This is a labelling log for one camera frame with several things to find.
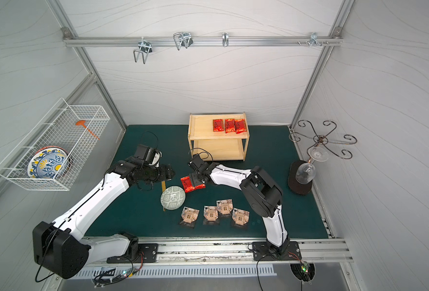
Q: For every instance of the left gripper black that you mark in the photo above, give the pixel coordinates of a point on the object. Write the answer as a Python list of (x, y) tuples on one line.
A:
[(162, 173)]

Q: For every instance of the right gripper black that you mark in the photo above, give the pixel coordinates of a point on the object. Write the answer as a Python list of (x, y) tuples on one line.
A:
[(196, 170)]

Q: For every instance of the red tea bag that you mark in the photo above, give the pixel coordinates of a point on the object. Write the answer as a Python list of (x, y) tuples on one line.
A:
[(199, 186), (229, 125), (240, 126), (187, 184), (218, 125)]

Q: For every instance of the floral tea bag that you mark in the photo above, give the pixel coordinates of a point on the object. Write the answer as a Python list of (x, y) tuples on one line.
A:
[(224, 208), (189, 217), (211, 215), (240, 218)]

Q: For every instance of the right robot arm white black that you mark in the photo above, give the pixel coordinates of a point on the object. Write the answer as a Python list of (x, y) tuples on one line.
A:
[(261, 191)]

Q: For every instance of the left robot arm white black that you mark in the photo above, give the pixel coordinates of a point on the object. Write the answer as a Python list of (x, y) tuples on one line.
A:
[(61, 246)]

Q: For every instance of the wooden two-tier shelf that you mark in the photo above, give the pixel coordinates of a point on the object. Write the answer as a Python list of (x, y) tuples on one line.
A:
[(221, 146)]

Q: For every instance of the green patterned round bowl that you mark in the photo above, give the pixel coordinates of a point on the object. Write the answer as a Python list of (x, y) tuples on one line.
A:
[(172, 198)]

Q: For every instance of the green table mat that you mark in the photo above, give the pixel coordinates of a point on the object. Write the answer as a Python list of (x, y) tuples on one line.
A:
[(138, 211)]

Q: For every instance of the orange spatula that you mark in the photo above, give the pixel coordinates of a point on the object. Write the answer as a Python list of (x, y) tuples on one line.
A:
[(82, 123)]

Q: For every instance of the blue yellow patterned plate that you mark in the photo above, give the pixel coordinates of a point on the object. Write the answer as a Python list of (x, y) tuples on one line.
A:
[(48, 163)]

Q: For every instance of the clear wine glass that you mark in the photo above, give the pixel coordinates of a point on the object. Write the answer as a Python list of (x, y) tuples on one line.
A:
[(307, 171)]

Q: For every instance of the metal double hook left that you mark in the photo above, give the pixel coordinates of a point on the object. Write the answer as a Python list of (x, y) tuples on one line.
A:
[(143, 50)]

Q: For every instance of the metal double hook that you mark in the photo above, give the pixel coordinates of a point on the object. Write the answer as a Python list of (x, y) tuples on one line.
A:
[(182, 39), (143, 50)]

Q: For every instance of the black metal glass rack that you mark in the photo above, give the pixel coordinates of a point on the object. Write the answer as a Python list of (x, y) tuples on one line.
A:
[(320, 140)]

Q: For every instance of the aluminium crossbar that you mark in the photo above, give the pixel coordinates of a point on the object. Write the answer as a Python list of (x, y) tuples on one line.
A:
[(198, 41)]

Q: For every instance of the metal double hook middle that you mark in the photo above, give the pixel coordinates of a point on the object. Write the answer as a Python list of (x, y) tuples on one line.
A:
[(182, 39)]

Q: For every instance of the small metal hook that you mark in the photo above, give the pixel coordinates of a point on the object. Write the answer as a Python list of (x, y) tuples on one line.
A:
[(225, 39)]

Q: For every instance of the metal hook right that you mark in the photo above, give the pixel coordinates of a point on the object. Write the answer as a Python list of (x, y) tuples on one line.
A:
[(313, 41)]

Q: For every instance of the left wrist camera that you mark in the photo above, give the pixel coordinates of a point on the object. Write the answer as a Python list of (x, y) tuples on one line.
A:
[(147, 156)]

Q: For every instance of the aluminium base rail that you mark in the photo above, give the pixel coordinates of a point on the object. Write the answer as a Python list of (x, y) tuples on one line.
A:
[(193, 251)]

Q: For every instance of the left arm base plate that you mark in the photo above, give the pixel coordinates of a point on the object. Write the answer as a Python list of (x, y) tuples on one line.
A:
[(142, 252)]

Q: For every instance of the white wire basket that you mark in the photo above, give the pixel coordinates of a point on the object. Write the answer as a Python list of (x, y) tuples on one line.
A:
[(56, 129)]

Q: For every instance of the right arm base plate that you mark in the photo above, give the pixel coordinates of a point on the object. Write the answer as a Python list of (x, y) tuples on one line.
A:
[(264, 251)]

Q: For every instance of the white vented cable duct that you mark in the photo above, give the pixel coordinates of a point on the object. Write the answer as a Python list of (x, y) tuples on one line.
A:
[(181, 271)]

